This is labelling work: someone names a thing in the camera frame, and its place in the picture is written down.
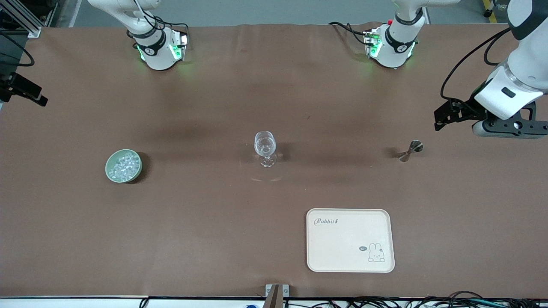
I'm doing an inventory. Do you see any cream rabbit print tray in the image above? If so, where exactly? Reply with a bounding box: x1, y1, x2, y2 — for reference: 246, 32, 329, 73
306, 208, 396, 273

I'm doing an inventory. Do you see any brown table mat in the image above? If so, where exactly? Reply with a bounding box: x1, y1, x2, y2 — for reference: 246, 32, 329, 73
0, 22, 548, 299

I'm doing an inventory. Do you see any black arm base cable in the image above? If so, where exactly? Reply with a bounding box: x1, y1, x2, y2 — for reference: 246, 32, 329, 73
128, 0, 190, 39
329, 21, 369, 45

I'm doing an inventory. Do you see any aluminium profile frame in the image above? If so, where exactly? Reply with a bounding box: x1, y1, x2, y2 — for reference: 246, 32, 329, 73
0, 0, 58, 38

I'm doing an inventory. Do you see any black left arm base cable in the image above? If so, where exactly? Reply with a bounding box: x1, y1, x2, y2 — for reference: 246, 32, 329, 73
329, 21, 369, 45

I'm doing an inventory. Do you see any grey metal bracket with post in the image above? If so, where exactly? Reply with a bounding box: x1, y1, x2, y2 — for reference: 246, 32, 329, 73
265, 284, 289, 308

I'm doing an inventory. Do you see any clear wine glass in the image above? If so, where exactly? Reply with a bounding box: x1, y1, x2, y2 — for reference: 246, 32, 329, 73
254, 130, 277, 168

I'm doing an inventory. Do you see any black cable bundle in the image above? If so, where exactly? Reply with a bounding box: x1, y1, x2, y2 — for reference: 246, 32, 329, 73
315, 291, 548, 308

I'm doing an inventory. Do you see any clear ice cube pile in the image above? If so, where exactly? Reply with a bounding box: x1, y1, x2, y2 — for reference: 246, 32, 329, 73
110, 153, 141, 180

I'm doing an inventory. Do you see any black right arm base cable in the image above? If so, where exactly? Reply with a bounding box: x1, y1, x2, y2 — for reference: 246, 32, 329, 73
128, 0, 190, 39

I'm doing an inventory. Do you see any pale green bowl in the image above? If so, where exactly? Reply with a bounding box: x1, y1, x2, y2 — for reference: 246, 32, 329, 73
105, 149, 143, 184

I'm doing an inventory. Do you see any steel double jigger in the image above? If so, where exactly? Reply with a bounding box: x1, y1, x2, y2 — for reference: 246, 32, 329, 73
399, 140, 424, 163

